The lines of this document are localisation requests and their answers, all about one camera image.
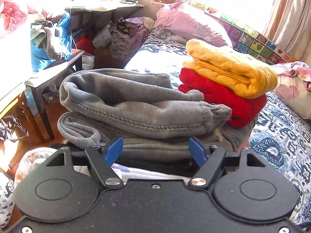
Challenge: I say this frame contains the red folded sweater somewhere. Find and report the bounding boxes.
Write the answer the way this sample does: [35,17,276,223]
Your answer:
[178,68,267,128]

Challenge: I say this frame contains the grey knit folded garment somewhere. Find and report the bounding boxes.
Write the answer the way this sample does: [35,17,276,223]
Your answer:
[58,112,258,163]

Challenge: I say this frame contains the blue bag with clothes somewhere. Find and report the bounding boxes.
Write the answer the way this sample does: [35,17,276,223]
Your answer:
[30,11,72,73]

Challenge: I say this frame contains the yellow folded sweater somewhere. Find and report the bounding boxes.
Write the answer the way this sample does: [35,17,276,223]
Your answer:
[183,39,278,99]

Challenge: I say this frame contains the beige window curtain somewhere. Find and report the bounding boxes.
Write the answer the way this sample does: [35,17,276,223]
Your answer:
[273,0,310,65]

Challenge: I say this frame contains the pile of clothes on floor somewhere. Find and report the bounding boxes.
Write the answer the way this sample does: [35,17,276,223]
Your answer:
[92,16,155,61]

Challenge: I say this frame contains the colourful alphabet foam mat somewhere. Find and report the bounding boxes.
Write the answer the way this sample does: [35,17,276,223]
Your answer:
[174,0,297,65]

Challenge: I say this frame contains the grey fleece sweatpants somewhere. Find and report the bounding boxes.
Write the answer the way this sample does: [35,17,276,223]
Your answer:
[59,68,232,139]

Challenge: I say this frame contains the blue white patterned bedspread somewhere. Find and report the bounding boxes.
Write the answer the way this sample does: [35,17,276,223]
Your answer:
[124,33,310,227]

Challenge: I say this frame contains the dark cluttered desk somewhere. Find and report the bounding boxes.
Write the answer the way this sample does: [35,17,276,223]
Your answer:
[65,0,145,40]

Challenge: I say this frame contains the pink folded quilt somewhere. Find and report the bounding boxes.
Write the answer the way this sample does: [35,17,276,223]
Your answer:
[155,2,232,47]

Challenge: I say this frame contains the small dark side table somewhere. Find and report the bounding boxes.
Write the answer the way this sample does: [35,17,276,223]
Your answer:
[25,49,85,140]

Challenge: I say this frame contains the cream floral folded quilt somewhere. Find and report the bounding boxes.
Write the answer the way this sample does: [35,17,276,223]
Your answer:
[272,61,311,120]

